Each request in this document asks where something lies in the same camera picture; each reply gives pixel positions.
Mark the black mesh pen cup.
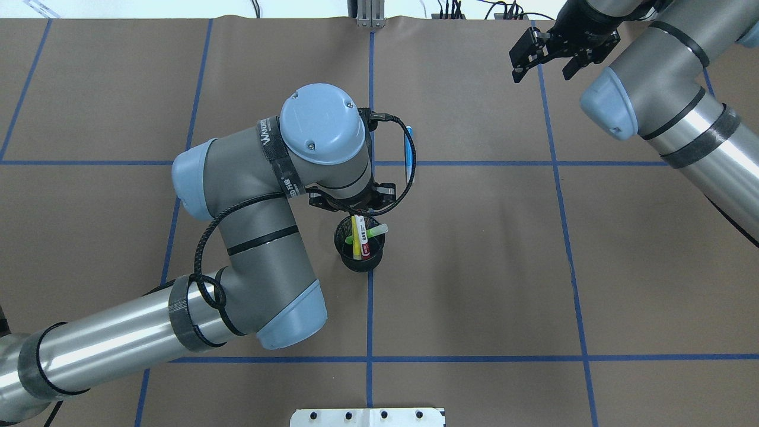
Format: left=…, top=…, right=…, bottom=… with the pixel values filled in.
left=334, top=216, right=390, bottom=273

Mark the aluminium frame post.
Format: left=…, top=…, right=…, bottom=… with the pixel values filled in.
left=347, top=0, right=387, bottom=30

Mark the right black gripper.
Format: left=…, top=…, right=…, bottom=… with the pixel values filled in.
left=509, top=1, right=623, bottom=84

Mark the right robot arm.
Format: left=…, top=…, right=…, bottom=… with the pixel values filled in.
left=509, top=1, right=758, bottom=245

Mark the blue highlighter pen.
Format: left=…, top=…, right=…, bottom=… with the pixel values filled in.
left=404, top=125, right=416, bottom=184

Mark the red capped marker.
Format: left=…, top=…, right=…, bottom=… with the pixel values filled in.
left=359, top=216, right=371, bottom=260

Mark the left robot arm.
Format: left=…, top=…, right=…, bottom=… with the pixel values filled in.
left=2, top=82, right=374, bottom=426

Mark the yellow highlighter pen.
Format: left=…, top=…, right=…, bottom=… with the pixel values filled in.
left=350, top=215, right=362, bottom=260

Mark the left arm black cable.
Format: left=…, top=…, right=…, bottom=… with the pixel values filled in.
left=193, top=108, right=418, bottom=348

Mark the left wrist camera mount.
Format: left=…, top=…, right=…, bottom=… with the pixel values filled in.
left=306, top=181, right=397, bottom=216

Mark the green highlighter pen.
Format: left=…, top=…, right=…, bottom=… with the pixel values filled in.
left=344, top=221, right=390, bottom=245

